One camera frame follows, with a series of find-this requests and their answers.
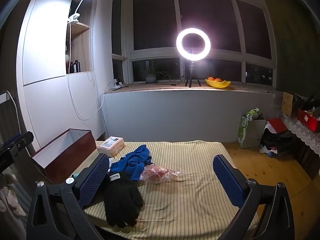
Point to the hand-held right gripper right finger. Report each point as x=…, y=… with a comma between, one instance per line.
x=228, y=180

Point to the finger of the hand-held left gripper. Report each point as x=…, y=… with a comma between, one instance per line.
x=23, y=137

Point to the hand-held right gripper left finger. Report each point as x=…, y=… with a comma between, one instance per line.
x=92, y=178

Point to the dark red cardboard box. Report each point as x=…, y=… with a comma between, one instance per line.
x=70, y=155

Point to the black knit glove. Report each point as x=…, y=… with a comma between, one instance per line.
x=120, y=200

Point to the blue fleece cloth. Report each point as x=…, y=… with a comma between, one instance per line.
x=135, y=160

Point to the orange wrapped packet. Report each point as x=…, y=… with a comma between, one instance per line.
x=110, y=147

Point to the green paper bag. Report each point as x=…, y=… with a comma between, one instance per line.
x=250, y=135

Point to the pile of dark clothes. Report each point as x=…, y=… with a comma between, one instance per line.
x=275, y=142

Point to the clear bag with pink item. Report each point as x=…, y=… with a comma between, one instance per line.
x=156, y=173

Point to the red cloth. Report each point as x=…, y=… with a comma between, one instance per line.
x=277, y=125

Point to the dark bottle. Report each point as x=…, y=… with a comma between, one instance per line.
x=76, y=66
x=71, y=68

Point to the white cabinet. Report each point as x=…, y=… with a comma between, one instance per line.
x=45, y=55

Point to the white lace tablecloth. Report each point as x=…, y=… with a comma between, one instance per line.
x=297, y=130

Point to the yellow fruit bowl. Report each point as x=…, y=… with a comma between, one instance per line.
x=217, y=84

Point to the brown cardboard piece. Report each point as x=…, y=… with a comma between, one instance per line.
x=287, y=103

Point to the white power strip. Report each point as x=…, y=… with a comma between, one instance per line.
x=117, y=83

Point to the black tripod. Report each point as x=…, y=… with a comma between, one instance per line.
x=192, y=72

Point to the wooden windowsill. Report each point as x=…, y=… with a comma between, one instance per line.
x=160, y=87

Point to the potted plant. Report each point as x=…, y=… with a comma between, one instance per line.
x=151, y=76

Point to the window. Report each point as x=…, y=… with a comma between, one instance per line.
x=155, y=20

